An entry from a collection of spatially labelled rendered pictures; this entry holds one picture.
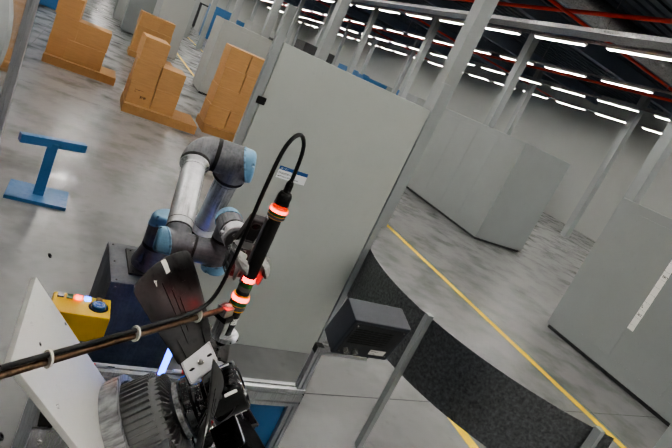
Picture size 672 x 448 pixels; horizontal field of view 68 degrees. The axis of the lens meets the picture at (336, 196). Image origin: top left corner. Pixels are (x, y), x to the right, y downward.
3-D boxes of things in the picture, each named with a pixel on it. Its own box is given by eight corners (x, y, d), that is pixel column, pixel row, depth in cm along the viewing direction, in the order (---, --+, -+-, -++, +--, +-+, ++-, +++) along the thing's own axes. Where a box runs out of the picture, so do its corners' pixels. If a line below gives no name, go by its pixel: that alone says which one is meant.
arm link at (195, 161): (189, 119, 165) (157, 237, 132) (221, 131, 169) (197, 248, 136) (180, 142, 172) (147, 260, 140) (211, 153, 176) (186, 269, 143)
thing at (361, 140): (157, 334, 321) (290, 3, 271) (157, 329, 325) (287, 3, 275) (317, 355, 378) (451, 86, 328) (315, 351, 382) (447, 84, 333)
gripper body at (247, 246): (252, 281, 127) (243, 259, 137) (265, 253, 125) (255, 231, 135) (224, 276, 123) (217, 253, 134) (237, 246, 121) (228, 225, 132)
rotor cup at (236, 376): (188, 424, 107) (245, 397, 110) (175, 366, 117) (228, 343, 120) (208, 446, 118) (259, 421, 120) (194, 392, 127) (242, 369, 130)
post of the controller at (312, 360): (297, 389, 187) (318, 346, 183) (294, 383, 190) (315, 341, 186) (304, 390, 189) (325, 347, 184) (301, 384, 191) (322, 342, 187)
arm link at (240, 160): (177, 231, 201) (221, 130, 169) (213, 241, 206) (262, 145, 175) (172, 254, 192) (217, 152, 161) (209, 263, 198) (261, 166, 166)
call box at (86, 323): (39, 341, 140) (49, 309, 137) (44, 319, 148) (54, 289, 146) (99, 348, 147) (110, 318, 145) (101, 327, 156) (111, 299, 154)
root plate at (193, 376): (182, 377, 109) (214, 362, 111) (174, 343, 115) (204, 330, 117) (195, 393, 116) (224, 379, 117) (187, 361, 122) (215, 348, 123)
